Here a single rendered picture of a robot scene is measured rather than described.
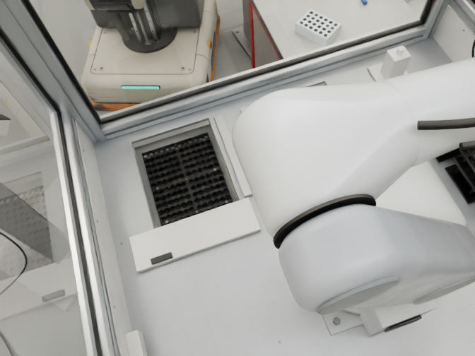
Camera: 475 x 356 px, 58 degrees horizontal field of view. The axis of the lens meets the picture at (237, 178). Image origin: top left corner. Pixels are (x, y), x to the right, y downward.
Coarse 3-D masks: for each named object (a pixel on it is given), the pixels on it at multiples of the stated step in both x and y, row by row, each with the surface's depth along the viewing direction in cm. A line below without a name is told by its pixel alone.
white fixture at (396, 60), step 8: (400, 48) 100; (392, 56) 101; (400, 56) 101; (408, 56) 100; (376, 64) 110; (384, 64) 105; (392, 64) 101; (400, 64) 102; (376, 72) 108; (384, 72) 106; (392, 72) 103; (400, 72) 105; (376, 80) 107
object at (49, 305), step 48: (0, 48) 69; (0, 96) 63; (0, 144) 57; (48, 144) 78; (0, 192) 53; (48, 192) 69; (0, 240) 49; (48, 240) 63; (0, 288) 46; (48, 288) 57; (0, 336) 43; (48, 336) 53
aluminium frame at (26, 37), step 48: (0, 0) 68; (432, 0) 103; (48, 48) 78; (336, 48) 107; (384, 48) 111; (48, 96) 87; (192, 96) 104; (240, 96) 108; (96, 240) 82; (96, 288) 74; (96, 336) 69
